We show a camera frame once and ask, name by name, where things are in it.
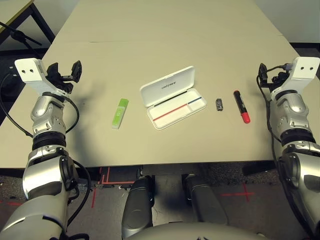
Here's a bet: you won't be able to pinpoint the black framed side table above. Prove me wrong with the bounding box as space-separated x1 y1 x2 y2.
0 0 56 48

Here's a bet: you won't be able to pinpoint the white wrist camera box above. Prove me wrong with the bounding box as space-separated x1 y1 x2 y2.
14 57 69 96
284 56 320 92

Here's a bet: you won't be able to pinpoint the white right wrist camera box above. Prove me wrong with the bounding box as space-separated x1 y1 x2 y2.
284 56 320 92

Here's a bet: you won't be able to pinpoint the grey robot left leg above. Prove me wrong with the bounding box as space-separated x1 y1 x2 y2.
121 174 155 240

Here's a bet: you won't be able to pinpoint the black marker with red cap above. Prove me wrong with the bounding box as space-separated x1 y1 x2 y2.
233 89 251 125

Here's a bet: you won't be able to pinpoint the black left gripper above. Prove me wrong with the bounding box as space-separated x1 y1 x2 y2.
46 59 83 95

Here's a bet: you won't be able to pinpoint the white plastic pencil case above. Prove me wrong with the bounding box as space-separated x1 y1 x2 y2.
139 65 208 131

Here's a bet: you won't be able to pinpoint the grey robot torso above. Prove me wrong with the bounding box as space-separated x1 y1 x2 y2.
124 222 268 240

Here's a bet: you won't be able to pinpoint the red floor tape lines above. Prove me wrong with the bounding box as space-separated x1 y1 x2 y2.
91 166 136 208

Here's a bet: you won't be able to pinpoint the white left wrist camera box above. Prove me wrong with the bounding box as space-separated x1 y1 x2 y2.
14 57 69 96

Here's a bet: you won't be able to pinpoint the black tripod stand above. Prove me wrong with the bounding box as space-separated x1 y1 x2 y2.
0 21 43 58

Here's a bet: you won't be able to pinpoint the red floor tape strip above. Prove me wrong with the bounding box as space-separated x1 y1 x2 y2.
0 199 21 207

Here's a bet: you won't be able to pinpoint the green and white stationery stick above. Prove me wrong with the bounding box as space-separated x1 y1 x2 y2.
111 98 130 130

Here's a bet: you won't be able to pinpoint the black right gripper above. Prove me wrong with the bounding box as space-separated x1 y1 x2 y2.
258 62 288 88

